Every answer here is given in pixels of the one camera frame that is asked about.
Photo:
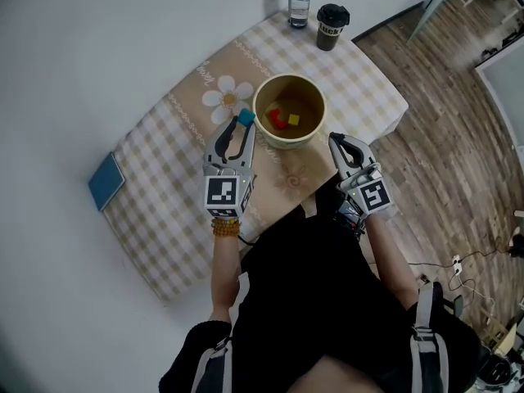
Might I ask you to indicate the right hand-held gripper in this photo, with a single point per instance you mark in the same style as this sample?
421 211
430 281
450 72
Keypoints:
370 197

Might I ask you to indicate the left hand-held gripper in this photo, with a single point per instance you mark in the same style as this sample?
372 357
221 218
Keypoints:
223 192

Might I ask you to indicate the teal blue cube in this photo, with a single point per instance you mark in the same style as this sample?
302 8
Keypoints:
247 117

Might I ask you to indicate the red cube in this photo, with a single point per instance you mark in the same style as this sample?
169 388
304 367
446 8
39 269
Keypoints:
277 122

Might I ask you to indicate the yellow cube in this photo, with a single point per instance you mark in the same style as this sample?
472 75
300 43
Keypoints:
294 119

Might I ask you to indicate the person's right forearm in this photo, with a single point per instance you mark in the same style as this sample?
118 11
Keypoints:
391 264

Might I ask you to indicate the person's left forearm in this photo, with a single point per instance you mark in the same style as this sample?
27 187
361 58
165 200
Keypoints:
225 281

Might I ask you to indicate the round cream cardboard bucket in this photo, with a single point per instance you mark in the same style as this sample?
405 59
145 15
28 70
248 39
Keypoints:
286 141

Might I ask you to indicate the beige checked tablecloth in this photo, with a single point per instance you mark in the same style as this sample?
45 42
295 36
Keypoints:
163 178

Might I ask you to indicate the black tumbler cup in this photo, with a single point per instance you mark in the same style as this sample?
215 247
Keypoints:
331 31

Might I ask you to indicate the blue notebook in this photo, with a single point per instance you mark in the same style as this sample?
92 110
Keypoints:
105 182

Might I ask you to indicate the white power strip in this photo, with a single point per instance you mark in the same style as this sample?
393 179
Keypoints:
457 263

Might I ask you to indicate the person's black clothing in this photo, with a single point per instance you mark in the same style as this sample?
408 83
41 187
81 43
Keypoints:
311 309

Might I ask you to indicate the clear bottle with teal lid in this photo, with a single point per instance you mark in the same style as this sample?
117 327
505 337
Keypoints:
299 2

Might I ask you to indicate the grey glass partition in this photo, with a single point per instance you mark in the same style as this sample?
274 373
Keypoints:
434 2

